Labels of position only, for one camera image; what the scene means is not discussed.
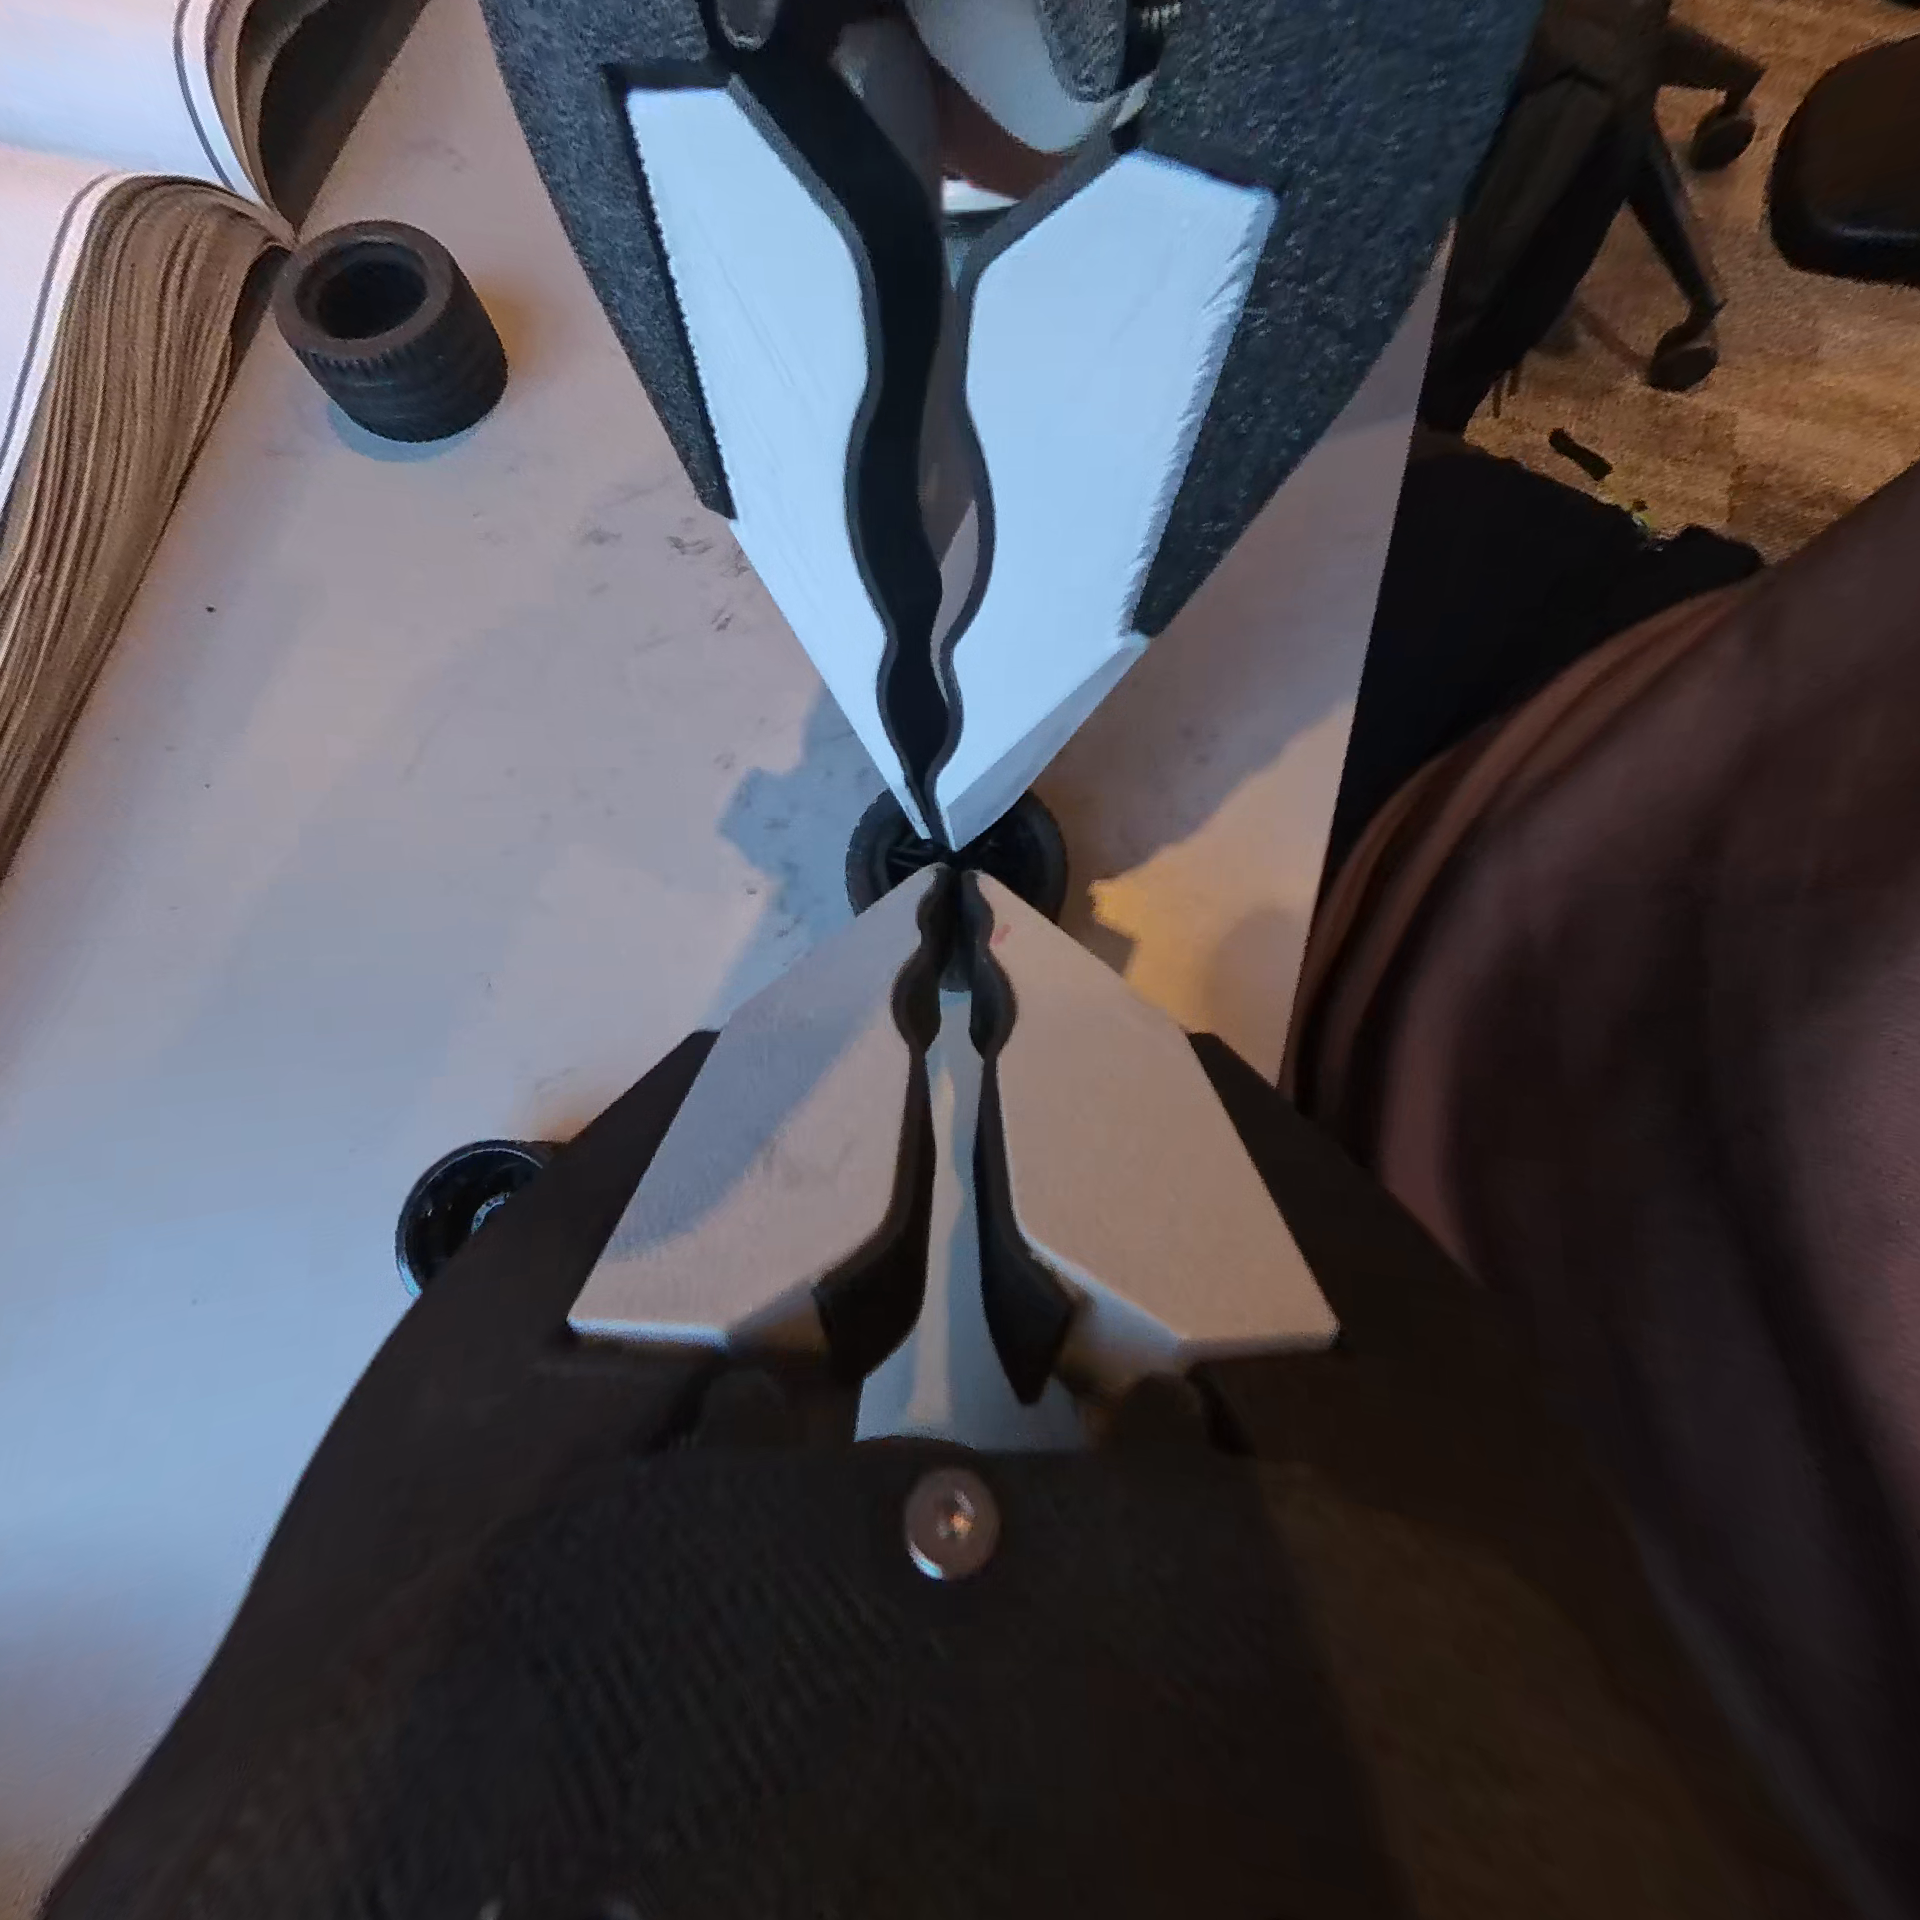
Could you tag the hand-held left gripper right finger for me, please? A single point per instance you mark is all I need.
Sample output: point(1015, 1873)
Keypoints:
point(1138, 1166)

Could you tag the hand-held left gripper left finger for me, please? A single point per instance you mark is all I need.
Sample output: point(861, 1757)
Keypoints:
point(766, 1166)

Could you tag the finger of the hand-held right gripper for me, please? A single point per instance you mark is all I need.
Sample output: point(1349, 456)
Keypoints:
point(766, 377)
point(1092, 419)

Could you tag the black toy wheel with tire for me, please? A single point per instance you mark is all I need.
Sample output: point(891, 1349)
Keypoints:
point(1038, 863)

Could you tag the grey desk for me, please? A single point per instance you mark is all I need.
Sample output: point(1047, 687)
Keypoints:
point(377, 824)

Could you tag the glossy black toy wheel rim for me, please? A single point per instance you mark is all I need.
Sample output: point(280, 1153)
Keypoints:
point(465, 1202)

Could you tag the loose black rubber toy tire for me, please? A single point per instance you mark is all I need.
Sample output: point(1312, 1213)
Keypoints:
point(436, 377)

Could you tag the black office chair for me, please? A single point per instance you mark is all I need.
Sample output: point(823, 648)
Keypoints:
point(1680, 242)

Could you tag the black chair seat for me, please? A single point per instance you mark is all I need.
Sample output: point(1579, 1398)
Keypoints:
point(1859, 164)

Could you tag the person's brown clothed body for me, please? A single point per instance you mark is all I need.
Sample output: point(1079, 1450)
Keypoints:
point(1648, 1051)

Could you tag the open instruction booklet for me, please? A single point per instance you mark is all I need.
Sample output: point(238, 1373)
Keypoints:
point(119, 377)

